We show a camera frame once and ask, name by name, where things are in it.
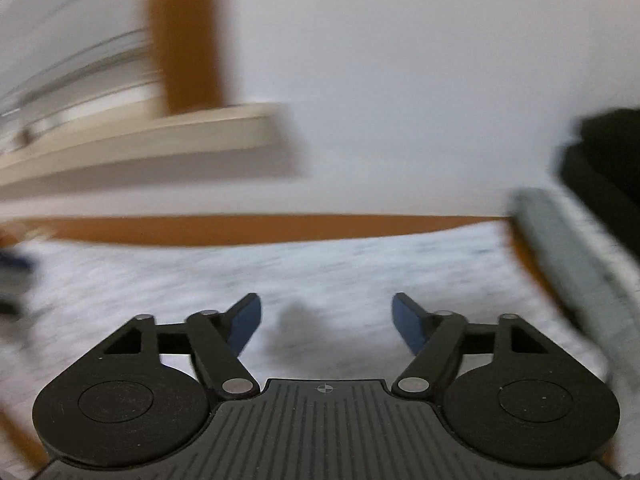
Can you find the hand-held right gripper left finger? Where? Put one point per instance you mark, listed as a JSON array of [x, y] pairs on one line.
[[247, 322]]

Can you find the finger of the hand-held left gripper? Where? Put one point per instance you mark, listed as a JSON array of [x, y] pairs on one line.
[[12, 261]]

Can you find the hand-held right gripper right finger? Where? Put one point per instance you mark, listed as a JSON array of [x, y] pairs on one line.
[[407, 322]]

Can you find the white patterned pants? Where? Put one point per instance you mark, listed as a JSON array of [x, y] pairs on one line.
[[325, 275]]

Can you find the grey folded garment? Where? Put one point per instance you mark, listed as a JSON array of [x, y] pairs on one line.
[[565, 260]]

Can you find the beige windowsill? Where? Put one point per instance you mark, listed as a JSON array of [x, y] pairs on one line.
[[150, 145]]

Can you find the grey window blind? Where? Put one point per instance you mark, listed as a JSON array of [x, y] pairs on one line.
[[65, 35]]

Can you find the black folded garment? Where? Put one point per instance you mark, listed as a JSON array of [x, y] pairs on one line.
[[605, 170]]

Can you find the wooden window frame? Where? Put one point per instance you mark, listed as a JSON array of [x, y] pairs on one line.
[[190, 35]]

